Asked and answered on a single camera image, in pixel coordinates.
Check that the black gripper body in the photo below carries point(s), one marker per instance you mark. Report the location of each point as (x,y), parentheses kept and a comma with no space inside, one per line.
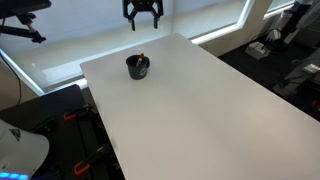
(144,4)

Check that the white floor box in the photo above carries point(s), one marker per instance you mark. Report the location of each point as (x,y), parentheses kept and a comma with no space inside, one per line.
(256,50)

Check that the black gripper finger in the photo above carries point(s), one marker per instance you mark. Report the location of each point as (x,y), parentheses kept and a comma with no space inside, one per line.
(158,12)
(127,12)

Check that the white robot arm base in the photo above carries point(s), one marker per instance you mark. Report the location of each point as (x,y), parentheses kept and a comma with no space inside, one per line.
(20,150)

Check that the black perforated mounting table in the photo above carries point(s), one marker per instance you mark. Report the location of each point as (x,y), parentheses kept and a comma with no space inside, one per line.
(50,106)

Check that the black and white stand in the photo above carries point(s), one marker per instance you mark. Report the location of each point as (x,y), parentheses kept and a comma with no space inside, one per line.
(296,16)

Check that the orange marker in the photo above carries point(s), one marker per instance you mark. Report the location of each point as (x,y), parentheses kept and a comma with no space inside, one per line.
(141,58)

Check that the dark blue cup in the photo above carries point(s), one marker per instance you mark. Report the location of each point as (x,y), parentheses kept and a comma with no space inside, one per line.
(136,71)

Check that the black round floor device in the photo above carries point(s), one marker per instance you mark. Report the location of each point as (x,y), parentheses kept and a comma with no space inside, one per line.
(275,37)

